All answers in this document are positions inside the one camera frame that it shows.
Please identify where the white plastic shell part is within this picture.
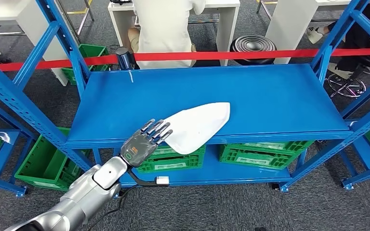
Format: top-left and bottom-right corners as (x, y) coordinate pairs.
(159, 102), (231, 155)

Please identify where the blue metal shelf rack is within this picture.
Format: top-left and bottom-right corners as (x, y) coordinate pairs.
(0, 0), (370, 193)
(341, 118), (370, 191)
(0, 127), (29, 198)

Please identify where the red barrier belt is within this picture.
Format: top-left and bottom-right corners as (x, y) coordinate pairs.
(133, 48), (370, 62)
(0, 54), (118, 72)

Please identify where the person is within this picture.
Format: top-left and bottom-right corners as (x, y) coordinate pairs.
(306, 0), (370, 80)
(127, 0), (206, 70)

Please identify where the white desk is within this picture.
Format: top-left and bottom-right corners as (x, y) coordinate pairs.
(0, 0), (80, 87)
(107, 0), (241, 67)
(264, 0), (355, 65)

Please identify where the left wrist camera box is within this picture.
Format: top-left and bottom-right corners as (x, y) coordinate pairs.
(127, 166), (170, 188)

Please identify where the dark barrier post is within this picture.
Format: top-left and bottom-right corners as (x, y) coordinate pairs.
(115, 46), (138, 71)

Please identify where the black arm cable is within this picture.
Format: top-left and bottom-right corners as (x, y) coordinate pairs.
(87, 188), (123, 231)

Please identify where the grey metal table frame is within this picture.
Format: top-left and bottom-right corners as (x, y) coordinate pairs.
(55, 0), (95, 36)

